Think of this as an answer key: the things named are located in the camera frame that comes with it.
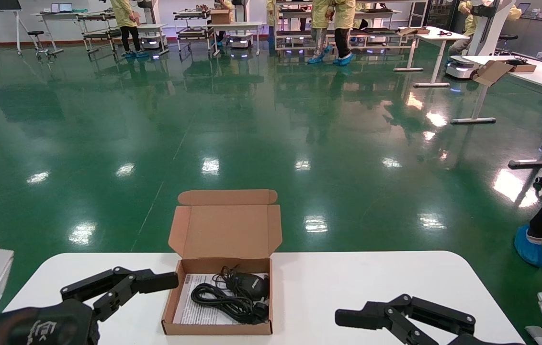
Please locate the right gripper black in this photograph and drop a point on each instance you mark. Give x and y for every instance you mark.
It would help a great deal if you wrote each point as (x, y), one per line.
(481, 341)

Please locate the white printed instruction sheet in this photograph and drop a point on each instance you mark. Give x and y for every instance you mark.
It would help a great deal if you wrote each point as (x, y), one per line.
(188, 309)

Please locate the white table with T-feet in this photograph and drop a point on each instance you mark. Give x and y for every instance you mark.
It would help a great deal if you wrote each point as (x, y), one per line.
(436, 36)

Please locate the brown cardboard storage box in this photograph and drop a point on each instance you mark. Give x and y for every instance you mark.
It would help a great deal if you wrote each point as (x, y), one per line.
(225, 230)

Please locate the standing person in yellow coat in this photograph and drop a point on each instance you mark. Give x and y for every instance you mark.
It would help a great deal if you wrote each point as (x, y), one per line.
(125, 14)
(228, 5)
(320, 19)
(344, 19)

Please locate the open cardboard box with flap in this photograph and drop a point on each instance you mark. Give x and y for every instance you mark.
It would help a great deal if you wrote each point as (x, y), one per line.
(493, 72)

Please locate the long white shelf rack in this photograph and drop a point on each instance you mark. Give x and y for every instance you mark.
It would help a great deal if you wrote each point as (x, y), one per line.
(386, 36)

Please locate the open laptop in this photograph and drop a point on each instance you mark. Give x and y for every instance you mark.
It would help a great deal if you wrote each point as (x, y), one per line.
(62, 7)

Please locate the seated person in yellow coat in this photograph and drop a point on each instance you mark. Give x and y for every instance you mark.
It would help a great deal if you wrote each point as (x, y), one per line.
(467, 24)

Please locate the white desk with laptops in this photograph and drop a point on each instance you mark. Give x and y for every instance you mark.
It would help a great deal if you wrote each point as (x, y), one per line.
(58, 15)

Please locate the metal shelf cart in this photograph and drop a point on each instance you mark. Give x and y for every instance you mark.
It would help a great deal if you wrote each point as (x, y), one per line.
(98, 33)
(193, 32)

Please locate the left gripper black covered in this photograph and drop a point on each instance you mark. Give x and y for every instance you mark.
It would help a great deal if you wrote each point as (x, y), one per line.
(41, 326)

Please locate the white wheeled robot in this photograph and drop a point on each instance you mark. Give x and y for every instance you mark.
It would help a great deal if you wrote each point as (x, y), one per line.
(484, 28)

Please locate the black round stool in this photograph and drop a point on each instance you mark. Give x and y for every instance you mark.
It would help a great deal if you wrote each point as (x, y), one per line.
(36, 33)
(508, 37)

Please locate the small white table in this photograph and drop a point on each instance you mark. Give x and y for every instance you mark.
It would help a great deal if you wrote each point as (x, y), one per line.
(153, 27)
(237, 25)

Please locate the flat brown cardboard box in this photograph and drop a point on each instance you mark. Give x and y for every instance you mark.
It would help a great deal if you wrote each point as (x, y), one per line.
(412, 30)

